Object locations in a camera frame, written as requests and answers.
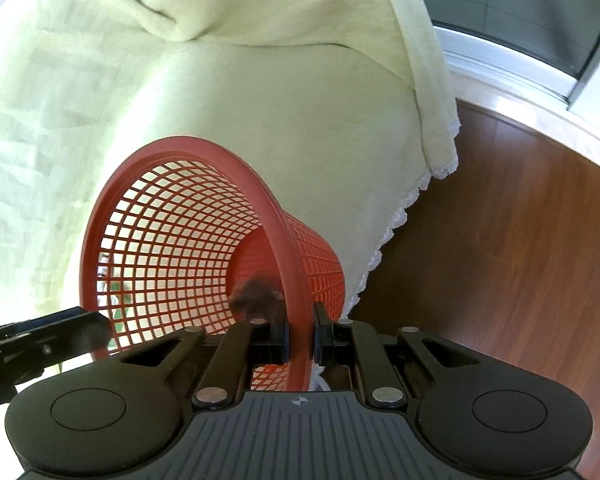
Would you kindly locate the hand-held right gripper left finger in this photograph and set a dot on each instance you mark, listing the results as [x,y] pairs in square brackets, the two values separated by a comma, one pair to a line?
[278,334]

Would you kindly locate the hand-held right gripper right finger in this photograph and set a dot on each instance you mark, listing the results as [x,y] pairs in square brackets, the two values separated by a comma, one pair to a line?
[321,334]

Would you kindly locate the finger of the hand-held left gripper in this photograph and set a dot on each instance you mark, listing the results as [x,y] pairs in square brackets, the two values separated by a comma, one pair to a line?
[65,332]

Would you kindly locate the red plastic mesh basket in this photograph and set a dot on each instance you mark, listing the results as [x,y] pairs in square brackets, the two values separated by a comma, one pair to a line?
[286,260]

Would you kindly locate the dark brown fuzzy lump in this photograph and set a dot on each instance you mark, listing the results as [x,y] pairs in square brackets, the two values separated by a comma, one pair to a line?
[252,300]

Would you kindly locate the pale yellow fleece blanket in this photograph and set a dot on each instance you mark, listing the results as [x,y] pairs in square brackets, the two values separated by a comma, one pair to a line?
[280,85]

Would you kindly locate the white window frame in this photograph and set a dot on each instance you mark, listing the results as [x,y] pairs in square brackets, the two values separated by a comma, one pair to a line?
[505,55]

